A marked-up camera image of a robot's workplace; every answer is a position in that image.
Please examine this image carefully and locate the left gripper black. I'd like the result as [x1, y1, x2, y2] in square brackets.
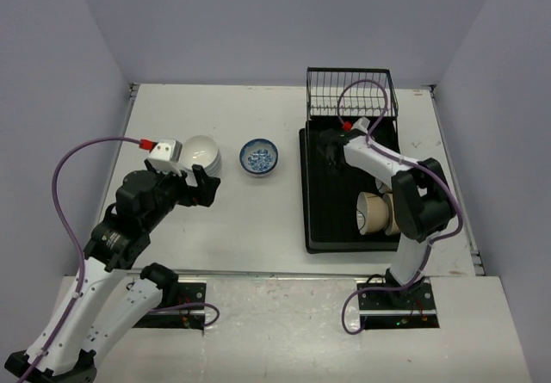
[143, 157, 220, 230]

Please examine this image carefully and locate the red patterned blue bowl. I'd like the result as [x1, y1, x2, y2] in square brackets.
[238, 141, 280, 178]

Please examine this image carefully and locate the beige bowl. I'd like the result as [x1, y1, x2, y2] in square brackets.
[382, 193, 400, 237]
[375, 178, 393, 195]
[356, 192, 389, 235]

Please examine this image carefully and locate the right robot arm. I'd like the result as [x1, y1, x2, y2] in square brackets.
[319, 129, 463, 308]

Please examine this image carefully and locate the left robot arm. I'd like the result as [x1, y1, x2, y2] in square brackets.
[4, 165, 220, 382]

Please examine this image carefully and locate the black drain tray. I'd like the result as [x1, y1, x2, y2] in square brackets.
[299, 116, 400, 254]

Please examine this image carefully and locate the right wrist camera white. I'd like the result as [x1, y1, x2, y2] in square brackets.
[342, 117, 370, 134]

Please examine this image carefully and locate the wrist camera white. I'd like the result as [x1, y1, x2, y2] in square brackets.
[145, 139, 191, 176]
[342, 117, 370, 134]

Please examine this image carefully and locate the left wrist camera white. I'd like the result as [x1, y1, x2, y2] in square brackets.
[145, 139, 191, 176]

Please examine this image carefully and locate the black wire dish rack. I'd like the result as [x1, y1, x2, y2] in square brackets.
[306, 67, 398, 119]

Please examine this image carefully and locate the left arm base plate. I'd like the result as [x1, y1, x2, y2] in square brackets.
[128, 280, 207, 329]

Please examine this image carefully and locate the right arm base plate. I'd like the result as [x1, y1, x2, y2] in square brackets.
[357, 280, 440, 330]

